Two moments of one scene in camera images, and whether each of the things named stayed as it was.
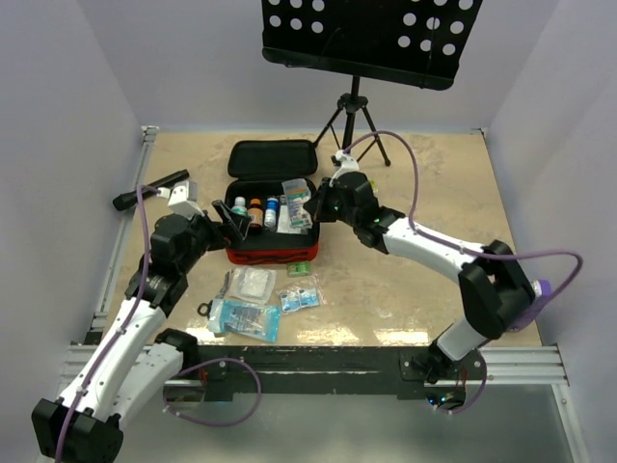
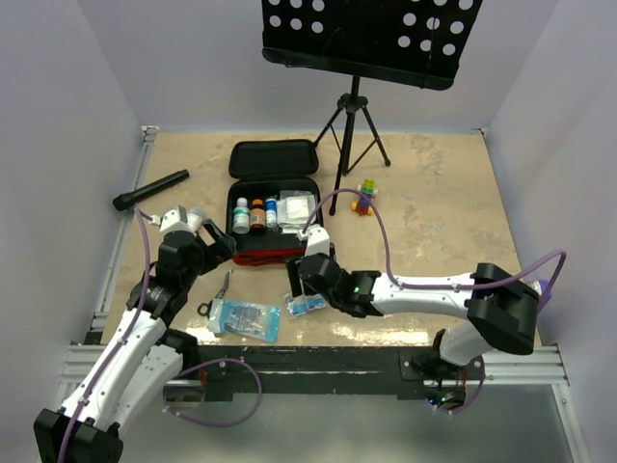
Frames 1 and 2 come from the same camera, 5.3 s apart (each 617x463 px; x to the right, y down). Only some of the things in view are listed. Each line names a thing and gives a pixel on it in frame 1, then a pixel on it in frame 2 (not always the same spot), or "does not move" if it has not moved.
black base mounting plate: (330, 371) does not move
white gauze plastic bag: (250, 284) -> (295, 208)
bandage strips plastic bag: (298, 195) -> (291, 228)
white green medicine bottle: (239, 207) does not move
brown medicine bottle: (255, 213) does not move
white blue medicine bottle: (270, 217) does not move
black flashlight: (130, 198) does not move
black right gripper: (319, 201) -> (293, 276)
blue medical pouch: (258, 322) does not move
